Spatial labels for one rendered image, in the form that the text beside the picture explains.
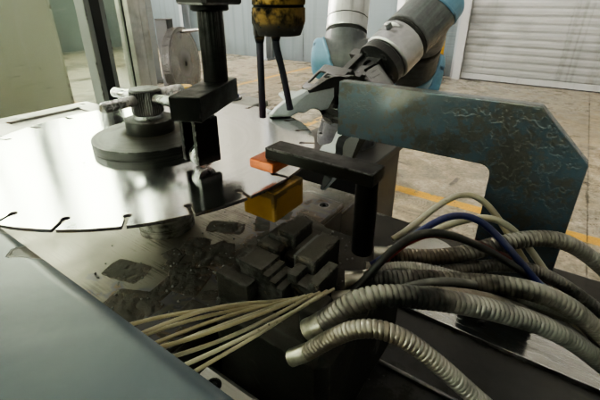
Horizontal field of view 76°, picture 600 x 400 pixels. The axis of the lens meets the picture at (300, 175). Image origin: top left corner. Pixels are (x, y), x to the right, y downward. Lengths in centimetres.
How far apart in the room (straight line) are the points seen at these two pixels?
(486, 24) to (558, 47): 94
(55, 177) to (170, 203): 12
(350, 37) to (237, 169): 43
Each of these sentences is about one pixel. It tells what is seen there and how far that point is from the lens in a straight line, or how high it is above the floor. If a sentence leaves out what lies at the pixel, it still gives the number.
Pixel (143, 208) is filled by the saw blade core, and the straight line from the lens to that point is 29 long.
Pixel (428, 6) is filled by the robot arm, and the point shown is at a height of 107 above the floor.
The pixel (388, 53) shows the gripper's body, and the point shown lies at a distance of 57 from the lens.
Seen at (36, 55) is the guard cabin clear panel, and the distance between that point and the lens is 86.
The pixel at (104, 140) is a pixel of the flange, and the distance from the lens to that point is 41.
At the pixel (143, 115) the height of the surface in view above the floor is 98.
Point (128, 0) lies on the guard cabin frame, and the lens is 93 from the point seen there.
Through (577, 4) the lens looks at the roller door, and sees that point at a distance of 610.
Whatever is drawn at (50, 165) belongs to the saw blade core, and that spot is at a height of 95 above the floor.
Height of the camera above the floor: 108
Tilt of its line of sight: 25 degrees down
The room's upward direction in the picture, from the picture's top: straight up
